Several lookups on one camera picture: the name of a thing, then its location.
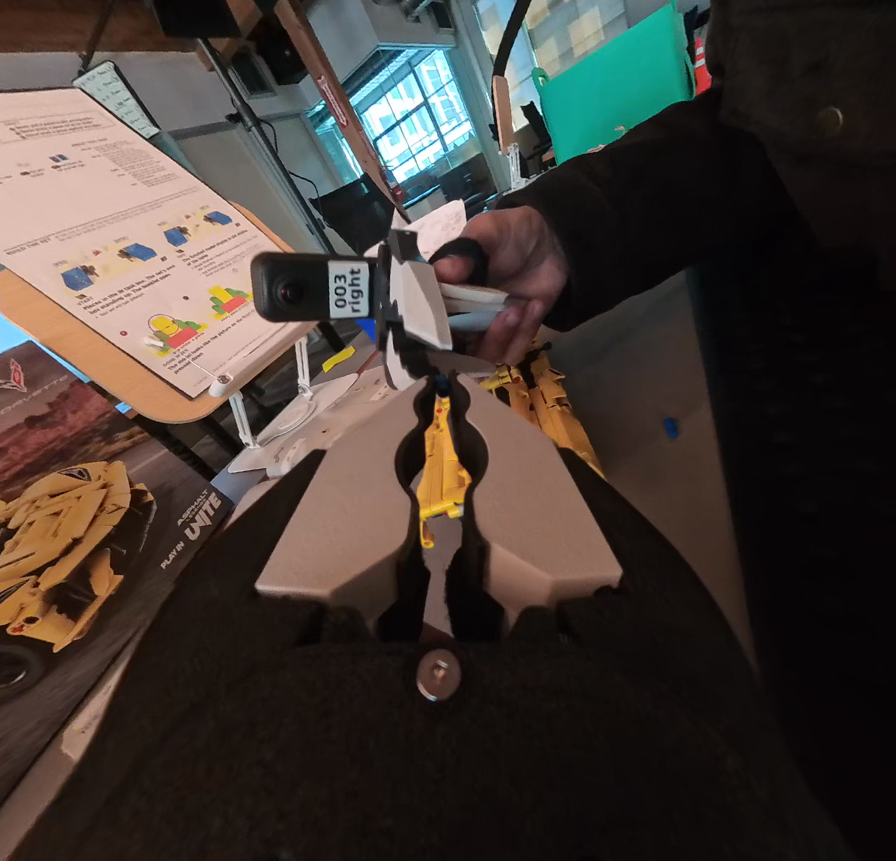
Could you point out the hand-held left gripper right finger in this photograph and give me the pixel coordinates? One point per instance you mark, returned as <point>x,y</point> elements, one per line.
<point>553,518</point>

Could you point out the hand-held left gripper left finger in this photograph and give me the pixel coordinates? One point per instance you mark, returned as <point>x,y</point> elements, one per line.
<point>329,525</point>

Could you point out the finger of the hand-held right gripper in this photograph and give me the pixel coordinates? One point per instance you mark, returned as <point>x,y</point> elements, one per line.
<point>420,301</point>
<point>400,371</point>

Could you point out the yellow fender piece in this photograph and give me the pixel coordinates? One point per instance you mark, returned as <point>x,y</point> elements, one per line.
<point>441,469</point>

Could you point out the person's right forearm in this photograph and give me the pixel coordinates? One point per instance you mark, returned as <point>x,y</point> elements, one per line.
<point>665,209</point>

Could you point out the grey desk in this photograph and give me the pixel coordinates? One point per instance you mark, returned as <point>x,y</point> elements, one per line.
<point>651,511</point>

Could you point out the person's right hand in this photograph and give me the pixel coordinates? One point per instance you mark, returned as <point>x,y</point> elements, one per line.
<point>525,266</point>

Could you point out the printed white paper bag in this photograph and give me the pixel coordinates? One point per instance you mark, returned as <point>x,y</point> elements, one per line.
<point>444,223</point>

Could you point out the black monitor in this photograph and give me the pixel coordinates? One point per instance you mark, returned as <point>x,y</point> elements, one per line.
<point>350,209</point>

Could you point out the black pipe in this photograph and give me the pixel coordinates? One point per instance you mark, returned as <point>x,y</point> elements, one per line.
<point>266,146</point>

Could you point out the printed instruction sheet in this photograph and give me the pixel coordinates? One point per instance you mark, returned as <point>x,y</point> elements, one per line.
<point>105,209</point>

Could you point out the beige rounded board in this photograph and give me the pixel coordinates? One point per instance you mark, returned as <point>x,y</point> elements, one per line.
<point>84,343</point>

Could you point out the brick set box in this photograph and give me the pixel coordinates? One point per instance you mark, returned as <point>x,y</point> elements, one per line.
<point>70,525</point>

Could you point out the black fleece-lined jacket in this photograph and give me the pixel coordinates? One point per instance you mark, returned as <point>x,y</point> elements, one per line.
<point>805,385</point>

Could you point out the wooden post with red sign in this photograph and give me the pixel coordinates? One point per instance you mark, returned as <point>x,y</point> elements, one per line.
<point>336,90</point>

